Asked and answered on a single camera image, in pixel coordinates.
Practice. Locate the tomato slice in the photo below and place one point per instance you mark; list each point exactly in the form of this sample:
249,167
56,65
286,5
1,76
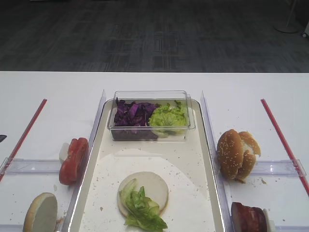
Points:
79,148
69,170

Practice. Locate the green lettuce in container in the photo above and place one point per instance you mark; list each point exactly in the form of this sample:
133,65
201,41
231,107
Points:
167,116

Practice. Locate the lettuce leaf on bun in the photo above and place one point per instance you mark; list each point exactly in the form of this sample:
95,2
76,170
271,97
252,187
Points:
142,211

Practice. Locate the white tomato support block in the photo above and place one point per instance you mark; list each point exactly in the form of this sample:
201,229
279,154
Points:
63,154

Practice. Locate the standing tomato slice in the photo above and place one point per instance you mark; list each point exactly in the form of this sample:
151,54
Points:
69,170

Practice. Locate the clear plastic salad container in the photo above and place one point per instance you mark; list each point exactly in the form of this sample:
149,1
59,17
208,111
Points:
155,97

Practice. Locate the purple cabbage pieces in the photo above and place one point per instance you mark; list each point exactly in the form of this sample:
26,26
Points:
133,115

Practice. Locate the bottom bun on tray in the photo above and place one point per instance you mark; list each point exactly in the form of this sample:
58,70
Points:
155,188

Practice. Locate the front sesame bun top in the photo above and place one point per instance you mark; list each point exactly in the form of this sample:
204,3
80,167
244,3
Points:
230,153

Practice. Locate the sesame bun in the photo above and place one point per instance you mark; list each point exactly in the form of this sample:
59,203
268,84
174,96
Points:
251,150
230,153

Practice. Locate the metal serving tray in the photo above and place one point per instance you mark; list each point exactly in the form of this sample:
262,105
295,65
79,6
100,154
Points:
185,166

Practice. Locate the rear sesame bun top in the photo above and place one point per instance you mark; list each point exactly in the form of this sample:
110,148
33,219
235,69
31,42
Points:
251,150

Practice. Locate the left red strip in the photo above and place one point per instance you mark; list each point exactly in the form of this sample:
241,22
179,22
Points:
24,137

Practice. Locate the red strip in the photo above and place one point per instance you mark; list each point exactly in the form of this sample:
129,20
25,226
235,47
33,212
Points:
24,137
287,148

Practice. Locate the right red strip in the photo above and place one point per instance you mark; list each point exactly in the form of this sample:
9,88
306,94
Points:
287,148

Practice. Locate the upper right clear holder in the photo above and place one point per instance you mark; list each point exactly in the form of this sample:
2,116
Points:
288,168

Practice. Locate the clear holder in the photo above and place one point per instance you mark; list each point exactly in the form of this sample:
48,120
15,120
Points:
11,228
288,168
29,166
290,228

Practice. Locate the upper left clear holder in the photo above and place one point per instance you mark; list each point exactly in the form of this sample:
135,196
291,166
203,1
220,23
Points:
29,166

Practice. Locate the bun half standing left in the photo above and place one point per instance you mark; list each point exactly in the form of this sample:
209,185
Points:
42,214

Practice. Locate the black object at edge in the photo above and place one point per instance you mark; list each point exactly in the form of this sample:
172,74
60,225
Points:
2,137

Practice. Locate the white patty support block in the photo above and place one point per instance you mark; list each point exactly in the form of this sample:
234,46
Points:
270,223

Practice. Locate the white floor stand base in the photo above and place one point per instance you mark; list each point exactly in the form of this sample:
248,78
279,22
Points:
289,26

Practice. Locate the lower right clear holder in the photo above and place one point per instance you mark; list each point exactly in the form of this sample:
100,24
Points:
290,228

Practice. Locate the lower left clear holder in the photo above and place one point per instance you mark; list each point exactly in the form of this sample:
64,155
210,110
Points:
11,228

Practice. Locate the left clear divider rail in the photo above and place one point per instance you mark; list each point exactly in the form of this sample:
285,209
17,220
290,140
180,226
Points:
96,118

